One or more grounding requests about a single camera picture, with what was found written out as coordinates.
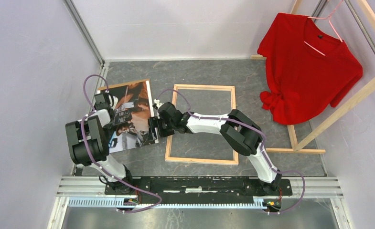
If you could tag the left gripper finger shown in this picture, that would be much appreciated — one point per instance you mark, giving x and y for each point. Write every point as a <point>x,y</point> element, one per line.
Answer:
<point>119,118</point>
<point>112,128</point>

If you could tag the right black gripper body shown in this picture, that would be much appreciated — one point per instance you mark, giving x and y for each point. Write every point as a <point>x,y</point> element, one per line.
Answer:
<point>167,129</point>

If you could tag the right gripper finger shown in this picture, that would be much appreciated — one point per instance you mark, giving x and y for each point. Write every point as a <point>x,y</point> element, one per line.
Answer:
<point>154,122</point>
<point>153,135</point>

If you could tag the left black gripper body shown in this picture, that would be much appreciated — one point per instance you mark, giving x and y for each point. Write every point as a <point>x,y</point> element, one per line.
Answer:
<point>106,126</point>

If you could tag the colour photo print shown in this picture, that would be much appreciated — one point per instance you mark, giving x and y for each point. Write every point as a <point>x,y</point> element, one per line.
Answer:
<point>136,102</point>

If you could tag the white wooden picture frame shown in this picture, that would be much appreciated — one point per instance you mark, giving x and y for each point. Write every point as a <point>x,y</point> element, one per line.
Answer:
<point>231,90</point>

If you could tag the brown cardboard backing board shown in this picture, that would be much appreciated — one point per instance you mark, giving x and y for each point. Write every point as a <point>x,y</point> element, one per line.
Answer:
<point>127,83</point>

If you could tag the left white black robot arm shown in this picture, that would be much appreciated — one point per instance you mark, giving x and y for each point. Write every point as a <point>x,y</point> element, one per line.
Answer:
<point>89,141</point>

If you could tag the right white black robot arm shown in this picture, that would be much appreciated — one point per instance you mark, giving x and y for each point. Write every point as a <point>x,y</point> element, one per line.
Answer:
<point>241,133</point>

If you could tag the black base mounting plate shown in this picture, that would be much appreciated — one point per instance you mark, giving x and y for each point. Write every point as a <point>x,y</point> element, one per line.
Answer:
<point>202,190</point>

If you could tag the wooden clothes rack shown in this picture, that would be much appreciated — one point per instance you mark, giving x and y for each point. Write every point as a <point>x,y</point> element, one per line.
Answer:
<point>369,88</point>

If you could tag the red t-shirt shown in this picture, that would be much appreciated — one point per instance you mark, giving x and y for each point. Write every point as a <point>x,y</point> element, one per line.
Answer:
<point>306,69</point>

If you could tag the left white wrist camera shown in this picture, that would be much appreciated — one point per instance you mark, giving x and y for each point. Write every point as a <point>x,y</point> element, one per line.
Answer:
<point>113,100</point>

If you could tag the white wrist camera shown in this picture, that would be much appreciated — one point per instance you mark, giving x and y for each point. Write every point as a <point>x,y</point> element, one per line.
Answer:
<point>157,104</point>
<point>113,100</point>

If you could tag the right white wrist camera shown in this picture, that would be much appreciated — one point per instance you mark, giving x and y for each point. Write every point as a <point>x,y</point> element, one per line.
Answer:
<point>157,104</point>

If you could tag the aluminium rail frame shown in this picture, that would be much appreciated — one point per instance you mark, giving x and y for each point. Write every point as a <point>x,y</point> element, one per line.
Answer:
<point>89,192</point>

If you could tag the pink wire hanger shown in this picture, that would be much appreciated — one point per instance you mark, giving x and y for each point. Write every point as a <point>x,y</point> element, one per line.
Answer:
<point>327,19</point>

